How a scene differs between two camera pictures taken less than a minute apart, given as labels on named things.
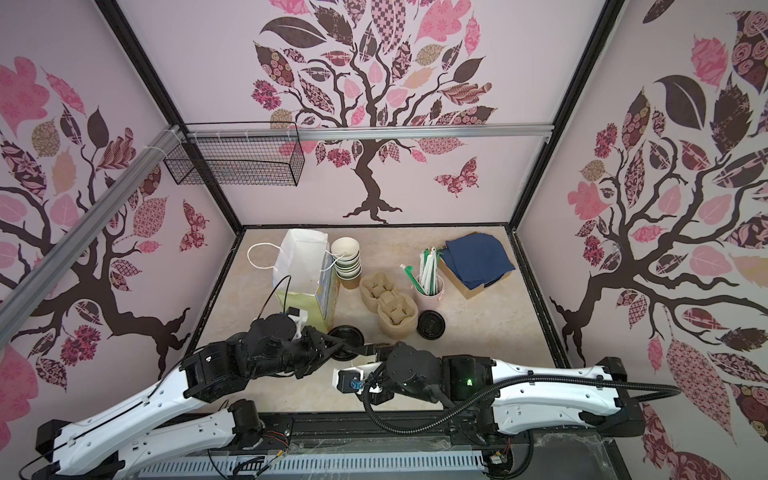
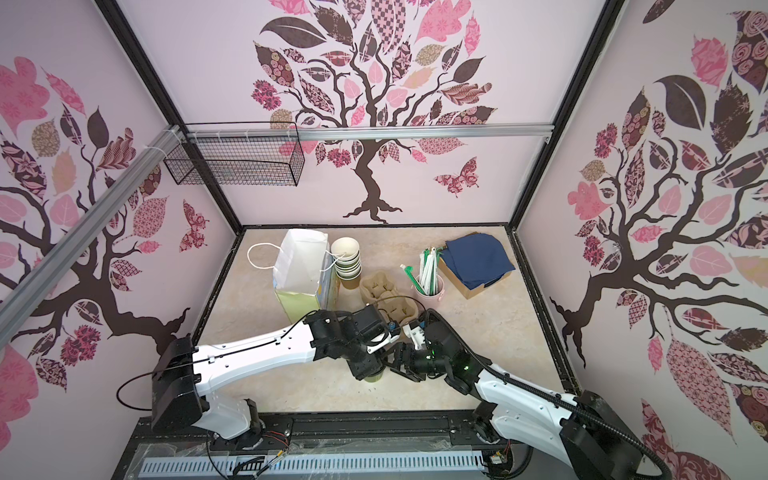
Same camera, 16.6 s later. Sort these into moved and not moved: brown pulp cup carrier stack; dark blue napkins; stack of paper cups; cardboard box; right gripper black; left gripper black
Moved: right gripper black; left gripper black
Not moved: stack of paper cups; dark blue napkins; brown pulp cup carrier stack; cardboard box
